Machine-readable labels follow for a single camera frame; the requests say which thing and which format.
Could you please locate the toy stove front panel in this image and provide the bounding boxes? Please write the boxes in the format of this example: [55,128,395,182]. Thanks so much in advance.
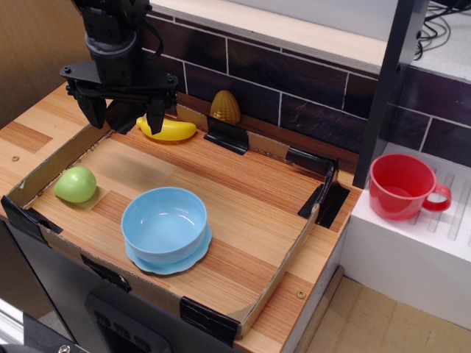
[85,293,172,353]

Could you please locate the black cables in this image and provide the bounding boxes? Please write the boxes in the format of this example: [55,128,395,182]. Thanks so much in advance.
[413,0,471,61]

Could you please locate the white dish rack sink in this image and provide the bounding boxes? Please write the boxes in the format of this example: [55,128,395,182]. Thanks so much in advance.
[340,143,470,329]

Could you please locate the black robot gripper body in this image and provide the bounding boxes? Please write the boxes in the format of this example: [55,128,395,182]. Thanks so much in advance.
[60,32,178,104]

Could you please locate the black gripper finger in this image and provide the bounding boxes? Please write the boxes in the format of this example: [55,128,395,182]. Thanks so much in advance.
[146,97,171,135]
[76,94,107,129]

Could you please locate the red plastic cup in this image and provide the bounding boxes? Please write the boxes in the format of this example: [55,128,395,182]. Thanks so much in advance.
[369,153,452,221]

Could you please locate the light blue scalloped plate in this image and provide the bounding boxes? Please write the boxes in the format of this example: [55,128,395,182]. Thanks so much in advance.
[125,226,212,276]

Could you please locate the green toy pear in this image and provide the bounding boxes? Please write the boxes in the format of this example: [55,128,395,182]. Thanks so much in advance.
[54,166,96,203]

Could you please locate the dark grey vertical post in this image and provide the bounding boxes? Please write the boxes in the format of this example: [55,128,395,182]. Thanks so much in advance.
[353,0,429,188]

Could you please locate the yellow toy corn cob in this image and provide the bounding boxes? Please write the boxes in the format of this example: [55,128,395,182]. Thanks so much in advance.
[210,90,241,125]

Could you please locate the yellow toy banana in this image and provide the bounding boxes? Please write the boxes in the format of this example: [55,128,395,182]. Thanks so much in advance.
[136,117,197,142]

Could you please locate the light blue plastic bowl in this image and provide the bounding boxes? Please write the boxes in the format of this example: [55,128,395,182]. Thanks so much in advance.
[121,187,208,264]

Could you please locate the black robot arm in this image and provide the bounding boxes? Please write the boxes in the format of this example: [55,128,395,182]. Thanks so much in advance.
[60,1,178,135]

